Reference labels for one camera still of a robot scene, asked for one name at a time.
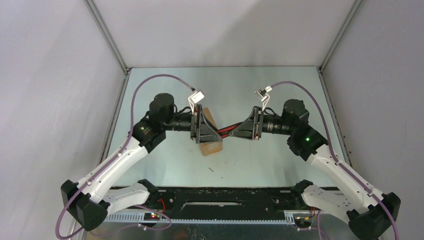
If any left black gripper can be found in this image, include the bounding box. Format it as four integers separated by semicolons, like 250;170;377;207
162;104;223;144

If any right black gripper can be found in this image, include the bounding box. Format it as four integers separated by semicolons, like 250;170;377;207
229;106;295;140

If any brown cardboard express box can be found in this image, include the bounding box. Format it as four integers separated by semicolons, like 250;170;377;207
199;107;223;157

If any red black utility knife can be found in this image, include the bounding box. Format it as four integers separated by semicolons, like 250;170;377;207
217;122;241;139

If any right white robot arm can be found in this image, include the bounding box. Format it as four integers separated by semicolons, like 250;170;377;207
228;99;401;240

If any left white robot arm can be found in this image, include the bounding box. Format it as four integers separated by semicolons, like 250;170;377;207
60;90;223;231

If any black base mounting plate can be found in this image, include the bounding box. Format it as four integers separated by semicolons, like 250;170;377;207
138;179;318;221

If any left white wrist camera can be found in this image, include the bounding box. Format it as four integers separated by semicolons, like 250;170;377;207
187;90;205;114

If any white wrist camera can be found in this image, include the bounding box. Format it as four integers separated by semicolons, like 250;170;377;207
187;90;205;114
254;85;272;112

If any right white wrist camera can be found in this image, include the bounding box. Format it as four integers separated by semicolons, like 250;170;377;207
254;85;272;112

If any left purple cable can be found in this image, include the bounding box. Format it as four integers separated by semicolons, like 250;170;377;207
54;74;196;240

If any grey slotted cable duct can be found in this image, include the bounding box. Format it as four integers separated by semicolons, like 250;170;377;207
103;211;295;225

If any left aluminium frame post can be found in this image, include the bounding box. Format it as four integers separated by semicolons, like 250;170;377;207
83;0;130;75

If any aluminium frame post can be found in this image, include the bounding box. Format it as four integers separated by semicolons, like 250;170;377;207
83;0;130;75
319;0;365;72

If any right aluminium frame post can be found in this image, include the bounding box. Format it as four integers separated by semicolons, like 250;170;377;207
319;0;365;72

